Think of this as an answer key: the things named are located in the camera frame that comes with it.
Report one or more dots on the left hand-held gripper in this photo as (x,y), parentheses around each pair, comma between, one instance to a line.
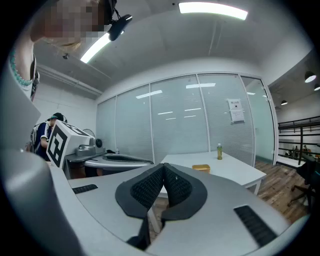
(57,145)

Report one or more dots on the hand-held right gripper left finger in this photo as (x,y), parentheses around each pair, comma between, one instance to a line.
(105,200)

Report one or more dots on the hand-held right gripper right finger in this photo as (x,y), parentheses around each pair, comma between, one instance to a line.
(220,200)

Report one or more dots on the yellow box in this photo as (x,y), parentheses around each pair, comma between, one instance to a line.
(201,170)

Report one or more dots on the tan shallow tray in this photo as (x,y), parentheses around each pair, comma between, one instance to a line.
(200,166)

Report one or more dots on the black pouch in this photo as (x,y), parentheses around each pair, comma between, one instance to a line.
(110,151)

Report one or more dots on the green tea bottle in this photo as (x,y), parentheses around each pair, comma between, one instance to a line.
(219,152)

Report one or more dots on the large white paper notice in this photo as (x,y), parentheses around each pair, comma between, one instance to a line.
(237,116)

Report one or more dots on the black office chair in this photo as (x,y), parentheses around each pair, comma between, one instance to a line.
(308,170)

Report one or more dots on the small white paper notice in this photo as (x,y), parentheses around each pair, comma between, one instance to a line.
(234,104)

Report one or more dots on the person's white printed shirt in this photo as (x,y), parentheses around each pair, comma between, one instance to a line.
(15,117)

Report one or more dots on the black metal rack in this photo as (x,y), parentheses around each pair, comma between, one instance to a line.
(300,125)

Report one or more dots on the long ceiling light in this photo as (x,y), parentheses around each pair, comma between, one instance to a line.
(212,10)
(96,48)

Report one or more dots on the black pendant lamp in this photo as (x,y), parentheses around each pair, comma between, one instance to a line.
(310,77)
(284,102)
(317,87)

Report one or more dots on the person's head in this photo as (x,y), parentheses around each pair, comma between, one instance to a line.
(67,22)

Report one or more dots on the black head-mounted camera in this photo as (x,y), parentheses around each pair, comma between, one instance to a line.
(119,25)

